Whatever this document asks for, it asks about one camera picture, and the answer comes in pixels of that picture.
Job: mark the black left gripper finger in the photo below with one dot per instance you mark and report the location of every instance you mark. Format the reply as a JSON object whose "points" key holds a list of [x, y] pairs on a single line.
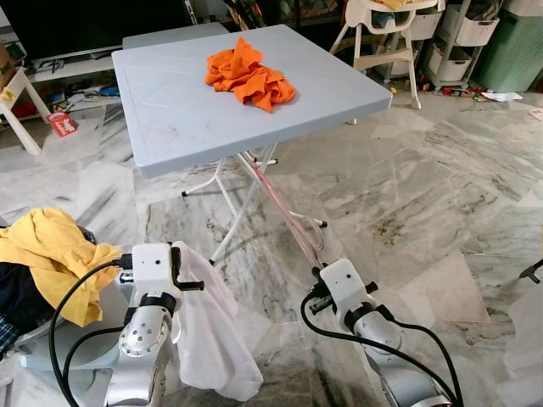
{"points": [[191, 287]]}

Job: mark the white shirt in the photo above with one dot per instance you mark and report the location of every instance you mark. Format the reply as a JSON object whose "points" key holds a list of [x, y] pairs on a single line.
{"points": [[212, 339]]}

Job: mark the pink clothes hanger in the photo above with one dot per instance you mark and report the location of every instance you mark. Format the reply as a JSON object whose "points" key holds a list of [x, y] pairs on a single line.
{"points": [[288, 210]]}

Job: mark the navy garment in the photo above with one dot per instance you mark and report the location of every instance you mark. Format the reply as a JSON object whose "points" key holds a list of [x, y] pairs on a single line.
{"points": [[21, 297]]}

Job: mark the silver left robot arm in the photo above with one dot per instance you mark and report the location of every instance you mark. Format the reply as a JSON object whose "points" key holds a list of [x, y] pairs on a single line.
{"points": [[140, 348]]}

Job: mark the yellow garment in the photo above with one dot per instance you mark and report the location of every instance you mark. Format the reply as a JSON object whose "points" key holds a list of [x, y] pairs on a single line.
{"points": [[51, 254]]}

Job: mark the pale blue plastic chair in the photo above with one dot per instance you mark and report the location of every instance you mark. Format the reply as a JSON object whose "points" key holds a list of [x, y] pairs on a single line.
{"points": [[85, 373]]}

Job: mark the grey folding table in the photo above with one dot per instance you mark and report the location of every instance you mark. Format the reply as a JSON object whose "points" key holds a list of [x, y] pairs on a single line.
{"points": [[187, 110]]}

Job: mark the blue plaid garment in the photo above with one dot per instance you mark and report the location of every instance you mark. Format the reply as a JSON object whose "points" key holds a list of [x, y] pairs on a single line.
{"points": [[8, 337]]}

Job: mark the red carton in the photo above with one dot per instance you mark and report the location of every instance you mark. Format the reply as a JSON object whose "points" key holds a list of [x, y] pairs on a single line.
{"points": [[62, 125]]}

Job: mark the orange cloth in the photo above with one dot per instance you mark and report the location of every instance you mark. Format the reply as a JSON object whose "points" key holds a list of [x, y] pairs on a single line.
{"points": [[250, 80]]}

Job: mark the small white table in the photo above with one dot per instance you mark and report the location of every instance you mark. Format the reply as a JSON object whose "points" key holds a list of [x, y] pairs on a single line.
{"points": [[25, 119]]}

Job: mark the white television bench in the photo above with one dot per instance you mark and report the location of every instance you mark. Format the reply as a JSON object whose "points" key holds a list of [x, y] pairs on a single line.
{"points": [[72, 69]]}

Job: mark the small grey plastic table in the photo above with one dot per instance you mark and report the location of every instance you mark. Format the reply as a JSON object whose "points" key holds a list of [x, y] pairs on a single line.
{"points": [[170, 36]]}

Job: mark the white paper sheet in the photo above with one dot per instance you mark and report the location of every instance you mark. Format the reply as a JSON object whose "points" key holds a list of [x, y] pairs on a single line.
{"points": [[502, 96]]}

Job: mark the black television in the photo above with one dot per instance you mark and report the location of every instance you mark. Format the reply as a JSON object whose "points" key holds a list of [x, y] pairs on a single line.
{"points": [[102, 25]]}

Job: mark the green plastic storage bin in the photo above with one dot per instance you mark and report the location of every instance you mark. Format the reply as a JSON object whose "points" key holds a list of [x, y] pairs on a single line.
{"points": [[513, 51]]}

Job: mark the cream baby high chair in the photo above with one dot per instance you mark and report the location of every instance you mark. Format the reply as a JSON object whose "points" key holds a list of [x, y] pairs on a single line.
{"points": [[382, 59]]}

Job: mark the white storage trolley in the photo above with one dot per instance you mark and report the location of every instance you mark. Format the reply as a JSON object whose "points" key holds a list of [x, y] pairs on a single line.
{"points": [[454, 64]]}

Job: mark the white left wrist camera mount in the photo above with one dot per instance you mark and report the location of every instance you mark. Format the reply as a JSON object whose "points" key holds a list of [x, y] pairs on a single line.
{"points": [[153, 267]]}

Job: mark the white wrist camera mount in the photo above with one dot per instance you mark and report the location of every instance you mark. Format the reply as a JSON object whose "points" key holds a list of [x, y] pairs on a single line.
{"points": [[344, 284], [153, 267]]}

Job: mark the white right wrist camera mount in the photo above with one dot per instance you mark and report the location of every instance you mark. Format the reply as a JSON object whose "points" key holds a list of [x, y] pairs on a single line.
{"points": [[344, 284]]}

